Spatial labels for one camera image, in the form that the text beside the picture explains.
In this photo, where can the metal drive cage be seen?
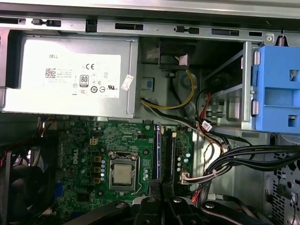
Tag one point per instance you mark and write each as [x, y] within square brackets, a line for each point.
[246, 82]

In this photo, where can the silver CPU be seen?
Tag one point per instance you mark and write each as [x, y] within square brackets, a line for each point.
[122, 174]

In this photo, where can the blue drive bay bracket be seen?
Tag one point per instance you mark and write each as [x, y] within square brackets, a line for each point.
[276, 70]

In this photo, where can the blue RAM stick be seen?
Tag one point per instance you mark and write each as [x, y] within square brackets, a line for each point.
[159, 150]

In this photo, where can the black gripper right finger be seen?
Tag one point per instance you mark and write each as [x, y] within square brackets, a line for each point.
[168, 189]

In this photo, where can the black open PC case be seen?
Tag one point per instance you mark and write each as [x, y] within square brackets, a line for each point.
[164, 28]

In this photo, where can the black case fan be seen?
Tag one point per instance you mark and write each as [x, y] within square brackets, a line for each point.
[25, 185]

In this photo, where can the CPU socket with lever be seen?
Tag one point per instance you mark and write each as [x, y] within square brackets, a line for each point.
[111, 187]

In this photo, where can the silver power supply unit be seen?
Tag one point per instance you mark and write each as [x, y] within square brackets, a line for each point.
[70, 47]

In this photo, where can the green motherboard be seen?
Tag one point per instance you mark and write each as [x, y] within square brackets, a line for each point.
[122, 137]

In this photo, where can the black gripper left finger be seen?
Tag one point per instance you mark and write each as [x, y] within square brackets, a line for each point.
[154, 189]

